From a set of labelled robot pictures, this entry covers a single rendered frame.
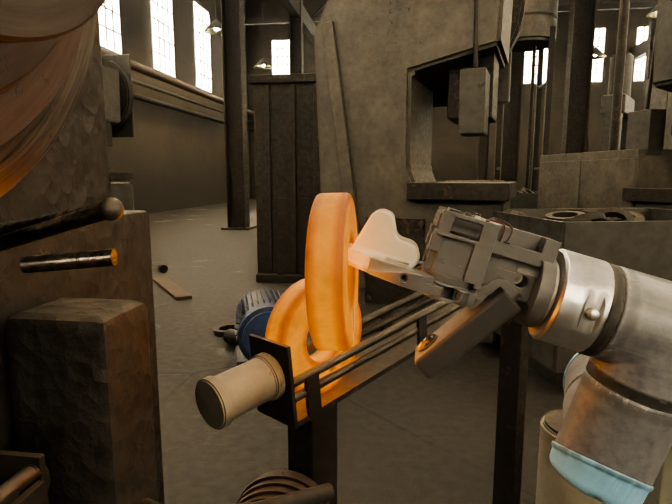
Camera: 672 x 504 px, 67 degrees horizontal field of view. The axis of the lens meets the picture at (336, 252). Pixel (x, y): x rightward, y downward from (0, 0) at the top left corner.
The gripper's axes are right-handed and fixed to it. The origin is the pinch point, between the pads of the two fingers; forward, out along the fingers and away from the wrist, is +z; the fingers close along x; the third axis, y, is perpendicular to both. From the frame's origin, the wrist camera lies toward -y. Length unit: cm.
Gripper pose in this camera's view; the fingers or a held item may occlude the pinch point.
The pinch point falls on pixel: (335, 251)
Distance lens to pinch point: 51.0
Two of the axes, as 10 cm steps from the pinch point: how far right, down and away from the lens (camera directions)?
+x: -1.4, 1.3, -9.8
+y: 2.7, -9.5, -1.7
